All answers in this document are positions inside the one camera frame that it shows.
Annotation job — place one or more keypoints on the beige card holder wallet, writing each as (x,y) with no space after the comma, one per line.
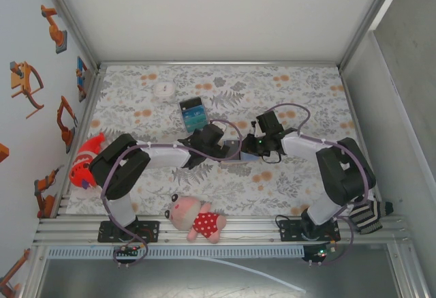
(250,157)

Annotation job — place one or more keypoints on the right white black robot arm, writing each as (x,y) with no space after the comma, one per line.
(344,172)

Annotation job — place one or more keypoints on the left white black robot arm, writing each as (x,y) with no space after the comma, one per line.
(119,168)

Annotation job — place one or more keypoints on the green teal credit card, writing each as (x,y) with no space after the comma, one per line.
(197,127)

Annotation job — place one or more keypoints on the blue card box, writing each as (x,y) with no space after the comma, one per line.
(195,125)

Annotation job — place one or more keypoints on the blue white print credit card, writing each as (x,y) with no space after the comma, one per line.
(194,116)

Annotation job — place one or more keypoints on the black credit card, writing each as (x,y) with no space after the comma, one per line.
(190,102)

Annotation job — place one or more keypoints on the floral patterned table mat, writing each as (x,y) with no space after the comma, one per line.
(272,192)

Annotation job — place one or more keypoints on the small white square container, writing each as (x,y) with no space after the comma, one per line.
(164,90)

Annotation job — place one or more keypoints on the pink pig plush toy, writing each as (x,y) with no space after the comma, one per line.
(194,218)

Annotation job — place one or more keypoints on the thin white tube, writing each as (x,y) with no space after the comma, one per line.
(259,272)

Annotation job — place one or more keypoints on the red orange plush toy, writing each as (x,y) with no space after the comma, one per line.
(85,161)

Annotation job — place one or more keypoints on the black white striped knit sock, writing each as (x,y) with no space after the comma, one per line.
(368,219)

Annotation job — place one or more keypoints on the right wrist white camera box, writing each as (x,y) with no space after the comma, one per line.
(254,125)

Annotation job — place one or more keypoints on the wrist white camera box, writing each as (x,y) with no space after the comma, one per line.
(254,125)
(222,127)

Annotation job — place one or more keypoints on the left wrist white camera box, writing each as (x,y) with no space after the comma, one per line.
(222,127)

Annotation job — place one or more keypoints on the narrow aluminium frame rail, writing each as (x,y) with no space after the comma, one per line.
(221,62)
(88,107)

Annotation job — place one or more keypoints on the wide aluminium frame rail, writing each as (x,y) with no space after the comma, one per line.
(248,233)

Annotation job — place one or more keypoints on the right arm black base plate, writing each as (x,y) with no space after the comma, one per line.
(287,231)

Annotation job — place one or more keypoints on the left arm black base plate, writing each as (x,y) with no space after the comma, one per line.
(151,231)

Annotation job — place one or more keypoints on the blue orange machine wall sticker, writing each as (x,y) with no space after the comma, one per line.
(81,79)

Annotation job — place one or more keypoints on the aluminium frame post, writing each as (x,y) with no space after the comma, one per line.
(69,15)
(376,15)

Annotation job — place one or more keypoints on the orange claw machine wall sticker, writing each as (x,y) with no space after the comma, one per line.
(24,83)

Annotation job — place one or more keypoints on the orange block wall sticker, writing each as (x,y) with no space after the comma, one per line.
(2,153)

